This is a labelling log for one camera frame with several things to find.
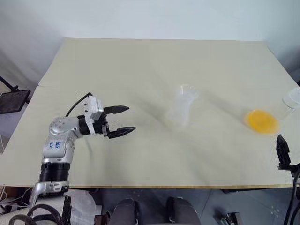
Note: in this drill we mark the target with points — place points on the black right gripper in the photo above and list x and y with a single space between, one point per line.
291 170

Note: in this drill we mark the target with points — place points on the clear plastic cup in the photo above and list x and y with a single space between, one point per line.
179 114

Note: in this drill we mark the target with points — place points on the small black metal object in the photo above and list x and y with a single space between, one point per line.
228 218

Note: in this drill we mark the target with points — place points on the dark rounded shape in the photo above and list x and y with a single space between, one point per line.
124 212
181 211

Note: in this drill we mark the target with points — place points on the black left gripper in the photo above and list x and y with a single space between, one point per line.
100 127

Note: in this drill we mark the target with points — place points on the clear cup with orange liquid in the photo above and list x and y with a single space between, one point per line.
262 120

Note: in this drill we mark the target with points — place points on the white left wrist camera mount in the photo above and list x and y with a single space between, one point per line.
94 107

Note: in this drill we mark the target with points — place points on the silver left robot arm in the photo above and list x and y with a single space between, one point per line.
57 150

